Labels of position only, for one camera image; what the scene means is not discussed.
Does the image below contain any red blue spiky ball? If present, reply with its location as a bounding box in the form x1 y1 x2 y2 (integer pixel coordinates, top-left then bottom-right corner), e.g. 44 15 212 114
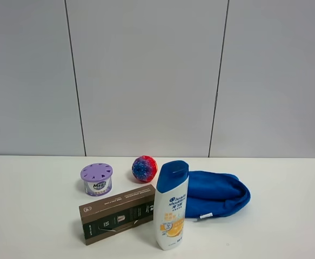
132 155 158 182

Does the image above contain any brown rectangular cardboard box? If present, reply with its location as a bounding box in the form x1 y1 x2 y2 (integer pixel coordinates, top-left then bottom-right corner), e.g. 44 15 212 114
79 185 156 246

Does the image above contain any white blue shampoo bottle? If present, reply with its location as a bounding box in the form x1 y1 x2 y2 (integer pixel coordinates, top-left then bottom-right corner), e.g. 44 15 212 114
153 160 189 250

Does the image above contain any blue folded towel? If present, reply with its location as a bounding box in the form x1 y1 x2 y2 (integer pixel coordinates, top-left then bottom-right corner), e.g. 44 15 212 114
185 171 251 220

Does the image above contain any purple air freshener can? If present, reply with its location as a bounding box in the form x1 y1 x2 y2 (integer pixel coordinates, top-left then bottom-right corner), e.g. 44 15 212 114
80 163 113 196

